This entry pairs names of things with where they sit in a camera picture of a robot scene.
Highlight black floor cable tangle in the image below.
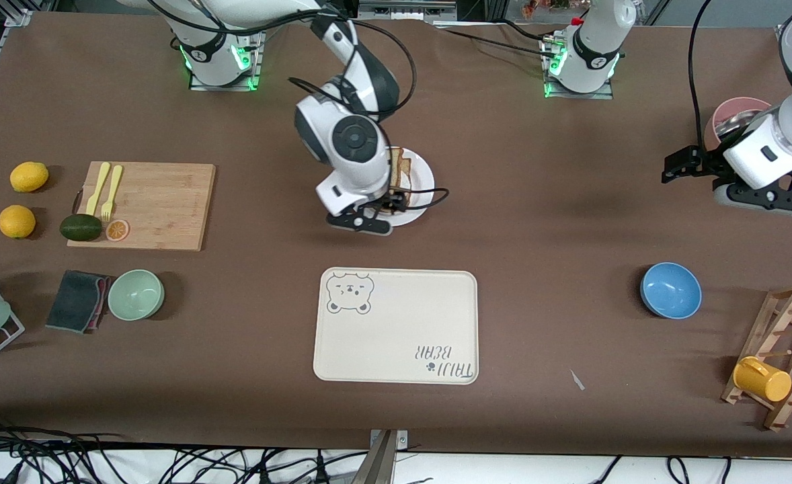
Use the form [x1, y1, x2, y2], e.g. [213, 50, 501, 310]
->
[0, 417, 370, 484]

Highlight metal ladle spoon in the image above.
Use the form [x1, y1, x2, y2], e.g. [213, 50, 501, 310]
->
[715, 111, 770, 139]

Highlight yellow plastic fork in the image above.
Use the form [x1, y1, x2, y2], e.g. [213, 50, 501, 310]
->
[102, 165, 124, 223]

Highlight mint green bowl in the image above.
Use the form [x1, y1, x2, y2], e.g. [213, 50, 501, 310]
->
[108, 270, 165, 321]

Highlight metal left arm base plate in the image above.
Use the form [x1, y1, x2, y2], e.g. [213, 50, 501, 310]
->
[543, 37, 615, 100]

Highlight grey background box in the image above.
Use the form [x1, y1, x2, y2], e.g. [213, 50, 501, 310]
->
[359, 0, 457, 21]

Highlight bamboo cutting board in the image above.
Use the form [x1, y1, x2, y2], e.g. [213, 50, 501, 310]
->
[67, 161, 216, 252]

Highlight white round plate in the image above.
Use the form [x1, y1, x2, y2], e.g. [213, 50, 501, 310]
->
[384, 147, 435, 227]

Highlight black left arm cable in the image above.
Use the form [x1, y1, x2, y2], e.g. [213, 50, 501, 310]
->
[687, 0, 714, 153]

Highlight black cable on table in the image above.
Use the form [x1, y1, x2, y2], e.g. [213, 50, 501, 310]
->
[433, 24, 559, 58]

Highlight beige bear print tray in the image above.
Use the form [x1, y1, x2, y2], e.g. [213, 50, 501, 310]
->
[313, 268, 479, 385]

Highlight blue bowl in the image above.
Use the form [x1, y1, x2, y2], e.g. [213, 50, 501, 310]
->
[640, 262, 703, 319]

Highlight yellow plastic knife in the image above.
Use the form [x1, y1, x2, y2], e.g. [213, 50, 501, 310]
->
[85, 162, 111, 217]

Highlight dark grey folded cloth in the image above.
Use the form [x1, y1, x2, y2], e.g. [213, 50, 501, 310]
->
[45, 270, 109, 334]

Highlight metal table edge bracket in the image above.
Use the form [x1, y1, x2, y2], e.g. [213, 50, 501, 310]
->
[368, 429, 410, 484]

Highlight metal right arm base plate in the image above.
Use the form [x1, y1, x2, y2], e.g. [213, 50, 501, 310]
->
[189, 27, 264, 92]

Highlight yellow mug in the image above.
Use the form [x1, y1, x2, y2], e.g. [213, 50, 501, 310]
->
[733, 356, 792, 403]

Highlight yellow lemon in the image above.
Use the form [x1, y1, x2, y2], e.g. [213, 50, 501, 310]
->
[0, 205, 37, 239]
[10, 161, 50, 194]

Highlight pink bowl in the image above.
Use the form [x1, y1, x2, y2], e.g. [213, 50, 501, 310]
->
[703, 97, 773, 153]

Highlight green avocado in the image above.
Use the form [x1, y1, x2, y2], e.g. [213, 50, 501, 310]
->
[60, 214, 103, 242]

